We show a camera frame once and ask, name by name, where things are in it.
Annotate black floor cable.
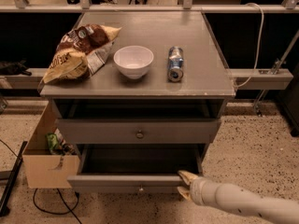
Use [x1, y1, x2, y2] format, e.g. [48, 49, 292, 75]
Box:
[32, 187, 83, 224]

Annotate black bar on floor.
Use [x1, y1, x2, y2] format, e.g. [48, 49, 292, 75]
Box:
[0, 141, 27, 217]

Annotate white cable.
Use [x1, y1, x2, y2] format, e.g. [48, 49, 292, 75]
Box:
[233, 2, 265, 90]

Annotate grey drawer cabinet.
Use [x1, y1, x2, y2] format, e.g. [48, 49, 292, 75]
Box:
[39, 10, 236, 189]

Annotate metal rail frame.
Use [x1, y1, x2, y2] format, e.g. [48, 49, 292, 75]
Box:
[0, 0, 299, 91]

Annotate blue soda can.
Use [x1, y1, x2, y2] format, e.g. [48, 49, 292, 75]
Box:
[167, 47, 184, 82]

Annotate grey drawer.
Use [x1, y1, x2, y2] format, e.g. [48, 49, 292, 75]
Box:
[56, 119, 221, 145]
[67, 144, 203, 193]

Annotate white bowl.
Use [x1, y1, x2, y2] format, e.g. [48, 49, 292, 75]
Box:
[113, 46, 154, 79]

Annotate brown yellow chip bag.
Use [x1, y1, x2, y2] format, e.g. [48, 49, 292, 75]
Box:
[42, 24, 121, 84]

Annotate cardboard box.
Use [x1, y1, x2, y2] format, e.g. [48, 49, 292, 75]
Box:
[22, 105, 79, 189]

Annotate green snack packet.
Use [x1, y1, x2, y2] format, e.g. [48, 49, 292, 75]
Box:
[46, 133, 61, 151]

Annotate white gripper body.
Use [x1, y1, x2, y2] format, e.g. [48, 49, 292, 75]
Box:
[190, 176, 207, 205]

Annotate black object on rail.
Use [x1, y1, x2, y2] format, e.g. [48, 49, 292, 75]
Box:
[0, 60, 32, 76]

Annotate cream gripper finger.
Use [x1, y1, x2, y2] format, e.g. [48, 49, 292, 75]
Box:
[178, 170, 198, 186]
[178, 187, 191, 201]

